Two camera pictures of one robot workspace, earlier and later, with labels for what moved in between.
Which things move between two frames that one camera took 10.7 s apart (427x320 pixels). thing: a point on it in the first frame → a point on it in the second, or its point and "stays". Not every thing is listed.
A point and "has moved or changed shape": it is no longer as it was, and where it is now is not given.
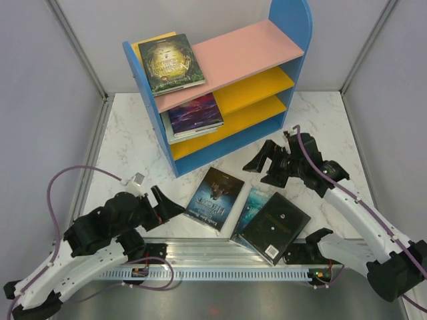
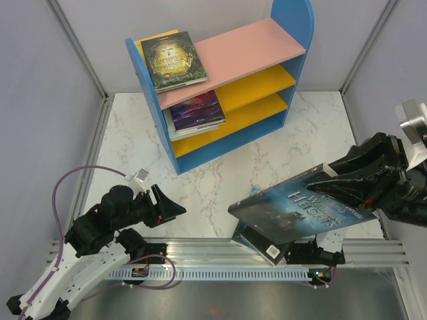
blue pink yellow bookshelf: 252,71 stays
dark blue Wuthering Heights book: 214,199 → 291,210
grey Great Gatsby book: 171,138 has moved or changed shape
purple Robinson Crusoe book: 200,113 stays
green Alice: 170,64 stays
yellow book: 136,47 has moved or changed shape
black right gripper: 273,177 → 375,190
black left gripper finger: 166,209 stays
